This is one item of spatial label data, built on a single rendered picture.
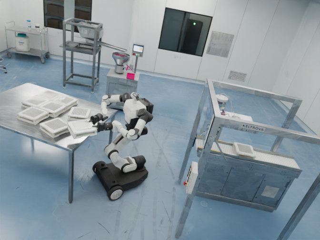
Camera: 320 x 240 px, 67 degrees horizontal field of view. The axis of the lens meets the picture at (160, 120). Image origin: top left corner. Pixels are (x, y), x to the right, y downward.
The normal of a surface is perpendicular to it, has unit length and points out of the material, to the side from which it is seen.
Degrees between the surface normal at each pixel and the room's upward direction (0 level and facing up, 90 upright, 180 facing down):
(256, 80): 90
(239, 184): 90
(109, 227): 0
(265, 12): 90
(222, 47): 90
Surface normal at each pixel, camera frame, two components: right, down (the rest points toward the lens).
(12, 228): 0.18, -0.86
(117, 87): 0.01, 0.48
